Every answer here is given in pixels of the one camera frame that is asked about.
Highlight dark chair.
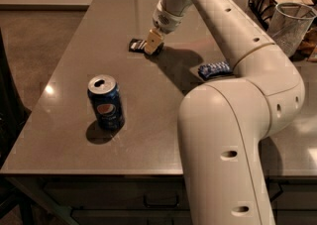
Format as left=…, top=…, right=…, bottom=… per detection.
left=0, top=32, right=34, bottom=225

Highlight blue snack bar wrapper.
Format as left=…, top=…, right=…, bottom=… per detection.
left=198, top=61, right=233, bottom=80

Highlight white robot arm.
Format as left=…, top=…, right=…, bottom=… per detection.
left=146, top=0, right=305, bottom=225

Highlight clear plastic cup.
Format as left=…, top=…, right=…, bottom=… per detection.
left=266, top=2, right=316, bottom=57

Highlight blue pepsi can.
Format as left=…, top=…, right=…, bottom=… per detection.
left=87, top=74, right=125, bottom=131

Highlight dark rxbar chocolate bar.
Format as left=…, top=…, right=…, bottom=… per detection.
left=128, top=38, right=165, bottom=56

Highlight black drawer handle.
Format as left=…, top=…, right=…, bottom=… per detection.
left=143, top=195, right=179, bottom=208

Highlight grey cabinet drawer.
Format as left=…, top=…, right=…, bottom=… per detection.
left=45, top=180, right=189, bottom=209

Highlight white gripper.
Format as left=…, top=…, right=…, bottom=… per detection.
left=145, top=0, right=184, bottom=55

